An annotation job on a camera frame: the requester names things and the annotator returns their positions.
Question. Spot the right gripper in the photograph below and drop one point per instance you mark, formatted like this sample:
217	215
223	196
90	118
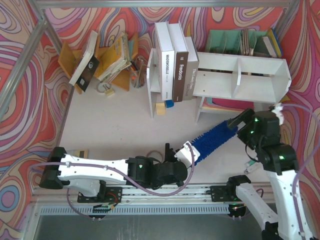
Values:
243	121

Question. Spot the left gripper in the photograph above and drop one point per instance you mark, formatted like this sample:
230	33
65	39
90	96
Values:
171	156

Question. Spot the beige tape roll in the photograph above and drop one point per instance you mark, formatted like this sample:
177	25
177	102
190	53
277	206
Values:
156	155

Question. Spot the black plastic clip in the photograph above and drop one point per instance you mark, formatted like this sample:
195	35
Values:
169	155

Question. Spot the blue microfiber duster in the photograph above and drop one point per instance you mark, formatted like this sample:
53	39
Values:
211	140

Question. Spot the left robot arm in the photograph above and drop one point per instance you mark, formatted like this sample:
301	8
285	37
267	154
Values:
90	177

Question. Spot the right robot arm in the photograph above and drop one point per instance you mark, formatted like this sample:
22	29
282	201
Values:
289	221

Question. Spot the white bookshelf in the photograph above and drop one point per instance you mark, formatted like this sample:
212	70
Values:
263	81

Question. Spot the pink folder stack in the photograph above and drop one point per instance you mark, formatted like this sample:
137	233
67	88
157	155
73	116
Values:
227	104

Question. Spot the wooden block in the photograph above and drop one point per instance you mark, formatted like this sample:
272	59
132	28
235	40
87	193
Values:
160	108

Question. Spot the blue cube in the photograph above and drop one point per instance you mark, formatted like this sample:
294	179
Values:
169	103

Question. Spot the taupe Lonely Ones book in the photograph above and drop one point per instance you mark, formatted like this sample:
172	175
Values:
191	69

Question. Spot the green file organizer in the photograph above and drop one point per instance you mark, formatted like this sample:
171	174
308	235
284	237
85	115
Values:
230	42

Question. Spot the blue yellow book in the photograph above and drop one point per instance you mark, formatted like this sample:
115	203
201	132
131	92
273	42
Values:
273	44

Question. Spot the brown Fredonia book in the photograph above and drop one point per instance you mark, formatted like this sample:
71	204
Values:
180	60

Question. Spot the white Mademoiselle book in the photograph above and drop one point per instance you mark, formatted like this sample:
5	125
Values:
165	60

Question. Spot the clear pencil cup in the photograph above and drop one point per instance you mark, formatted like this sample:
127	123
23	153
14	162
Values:
137	71

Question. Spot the stack of worn books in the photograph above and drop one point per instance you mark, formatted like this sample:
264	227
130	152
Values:
114	60

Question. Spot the white black leaning book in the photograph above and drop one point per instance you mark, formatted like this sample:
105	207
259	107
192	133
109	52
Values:
86	64

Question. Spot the yellow wooden zigzag shelf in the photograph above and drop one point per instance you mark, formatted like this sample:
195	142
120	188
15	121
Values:
69	60

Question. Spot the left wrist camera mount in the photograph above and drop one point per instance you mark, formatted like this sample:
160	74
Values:
186	153

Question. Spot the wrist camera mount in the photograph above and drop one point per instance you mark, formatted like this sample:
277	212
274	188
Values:
186	153
277	109

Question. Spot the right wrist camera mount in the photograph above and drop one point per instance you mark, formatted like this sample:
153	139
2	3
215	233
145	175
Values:
277	109

